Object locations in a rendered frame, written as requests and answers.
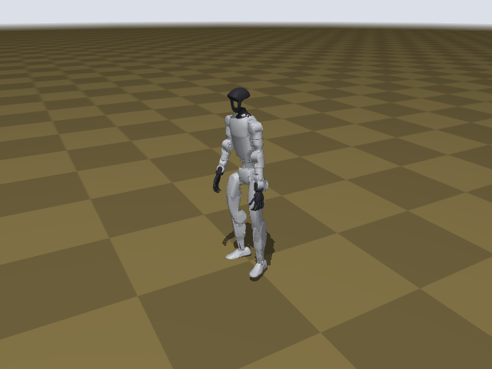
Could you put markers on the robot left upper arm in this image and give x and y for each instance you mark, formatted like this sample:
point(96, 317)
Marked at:
point(255, 129)

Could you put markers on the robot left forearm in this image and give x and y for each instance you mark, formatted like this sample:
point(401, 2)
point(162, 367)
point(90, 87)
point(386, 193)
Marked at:
point(258, 170)

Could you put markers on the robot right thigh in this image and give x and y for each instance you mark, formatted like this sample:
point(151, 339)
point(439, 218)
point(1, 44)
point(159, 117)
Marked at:
point(233, 198)

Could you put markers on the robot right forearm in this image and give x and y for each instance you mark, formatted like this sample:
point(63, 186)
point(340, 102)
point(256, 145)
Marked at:
point(224, 159)

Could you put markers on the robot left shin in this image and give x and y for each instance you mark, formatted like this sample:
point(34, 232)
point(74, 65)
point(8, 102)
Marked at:
point(259, 240)

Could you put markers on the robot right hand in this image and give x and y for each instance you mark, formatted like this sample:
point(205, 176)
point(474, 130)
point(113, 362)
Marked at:
point(217, 179)

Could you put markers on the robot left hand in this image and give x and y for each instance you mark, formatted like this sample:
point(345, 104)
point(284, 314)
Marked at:
point(258, 198)

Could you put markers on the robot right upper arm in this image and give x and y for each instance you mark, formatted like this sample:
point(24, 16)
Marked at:
point(227, 143)

